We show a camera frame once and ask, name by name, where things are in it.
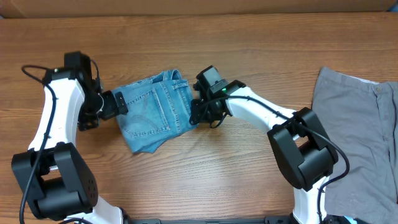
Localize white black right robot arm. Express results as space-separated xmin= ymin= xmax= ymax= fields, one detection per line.
xmin=190 ymin=66 xmax=338 ymax=223

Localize grey folded shorts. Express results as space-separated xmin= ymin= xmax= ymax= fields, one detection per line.
xmin=312 ymin=67 xmax=397 ymax=223

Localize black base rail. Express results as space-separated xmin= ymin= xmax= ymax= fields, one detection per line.
xmin=131 ymin=216 xmax=292 ymax=224

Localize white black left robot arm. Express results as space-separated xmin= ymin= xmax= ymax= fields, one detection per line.
xmin=11 ymin=51 xmax=132 ymax=223

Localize light blue denim jeans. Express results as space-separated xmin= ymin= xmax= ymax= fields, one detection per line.
xmin=113 ymin=70 xmax=196 ymax=153

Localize brown cardboard back panel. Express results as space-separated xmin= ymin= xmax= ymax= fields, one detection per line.
xmin=1 ymin=0 xmax=395 ymax=19

